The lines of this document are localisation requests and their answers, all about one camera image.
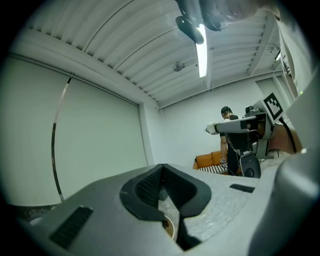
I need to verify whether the white roller blind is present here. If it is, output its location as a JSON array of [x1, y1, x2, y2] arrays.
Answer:
[[0, 55, 72, 207], [52, 76, 149, 202]]

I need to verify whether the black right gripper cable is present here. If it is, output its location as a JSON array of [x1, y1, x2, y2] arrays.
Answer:
[[277, 116, 299, 154]]

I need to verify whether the round ceiling smoke detector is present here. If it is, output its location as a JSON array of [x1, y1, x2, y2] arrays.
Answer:
[[172, 61, 186, 73]]

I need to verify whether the person's beige shirt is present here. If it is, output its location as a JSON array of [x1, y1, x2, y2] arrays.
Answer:
[[271, 7, 316, 99]]

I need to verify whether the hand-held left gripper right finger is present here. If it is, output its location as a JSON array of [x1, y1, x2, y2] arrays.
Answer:
[[162, 163, 261, 251]]

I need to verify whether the round wooden table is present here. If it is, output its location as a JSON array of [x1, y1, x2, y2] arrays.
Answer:
[[162, 215, 177, 240]]

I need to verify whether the person's right forearm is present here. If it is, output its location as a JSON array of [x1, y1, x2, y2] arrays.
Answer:
[[269, 122, 304, 155]]

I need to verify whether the orange sofa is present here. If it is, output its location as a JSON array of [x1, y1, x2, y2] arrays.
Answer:
[[192, 150, 242, 176]]

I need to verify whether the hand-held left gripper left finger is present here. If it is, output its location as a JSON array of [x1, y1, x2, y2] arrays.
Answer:
[[31, 163, 185, 256]]

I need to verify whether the black-and-white striped cushion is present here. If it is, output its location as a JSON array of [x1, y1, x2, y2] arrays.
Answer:
[[198, 165, 225, 174]]

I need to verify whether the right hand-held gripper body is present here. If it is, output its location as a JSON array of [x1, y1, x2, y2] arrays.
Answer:
[[239, 92, 285, 179]]

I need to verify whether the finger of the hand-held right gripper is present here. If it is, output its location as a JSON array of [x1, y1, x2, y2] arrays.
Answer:
[[214, 118, 251, 134]]

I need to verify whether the person's face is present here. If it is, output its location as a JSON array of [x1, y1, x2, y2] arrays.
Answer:
[[224, 0, 281, 22]]

